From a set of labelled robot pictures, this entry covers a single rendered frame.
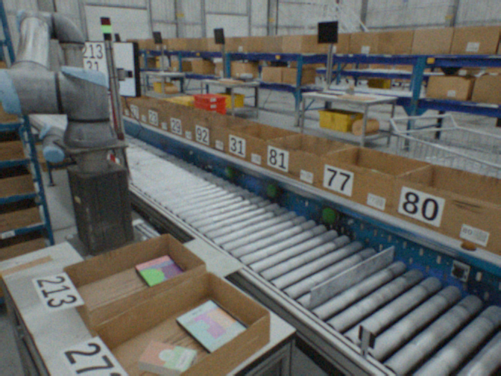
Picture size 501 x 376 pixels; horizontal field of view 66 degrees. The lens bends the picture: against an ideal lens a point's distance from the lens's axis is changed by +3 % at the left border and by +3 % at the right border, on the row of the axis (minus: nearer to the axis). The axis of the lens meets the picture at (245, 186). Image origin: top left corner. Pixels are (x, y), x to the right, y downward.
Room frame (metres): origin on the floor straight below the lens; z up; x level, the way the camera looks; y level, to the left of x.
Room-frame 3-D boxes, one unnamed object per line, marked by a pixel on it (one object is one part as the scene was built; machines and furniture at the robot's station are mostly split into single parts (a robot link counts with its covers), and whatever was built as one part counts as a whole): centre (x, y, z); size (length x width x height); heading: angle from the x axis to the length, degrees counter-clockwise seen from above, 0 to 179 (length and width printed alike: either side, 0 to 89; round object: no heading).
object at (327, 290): (1.14, -0.39, 0.76); 0.46 x 0.01 x 0.09; 128
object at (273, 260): (1.37, -0.21, 0.72); 0.52 x 0.05 x 0.05; 128
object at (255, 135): (2.26, -0.11, 0.96); 0.39 x 0.29 x 0.17; 38
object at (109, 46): (2.15, 0.73, 1.11); 0.12 x 0.05 x 0.88; 38
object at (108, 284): (1.08, 0.37, 0.80); 0.38 x 0.28 x 0.10; 129
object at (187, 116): (2.88, 0.37, 0.96); 0.39 x 0.29 x 0.17; 37
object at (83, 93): (1.43, 0.60, 1.37); 0.17 x 0.15 x 0.18; 112
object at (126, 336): (0.81, 0.16, 0.80); 0.38 x 0.28 x 0.10; 133
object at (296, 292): (1.22, -0.33, 0.72); 0.52 x 0.05 x 0.05; 128
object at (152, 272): (1.14, 0.29, 0.78); 0.19 x 0.14 x 0.02; 35
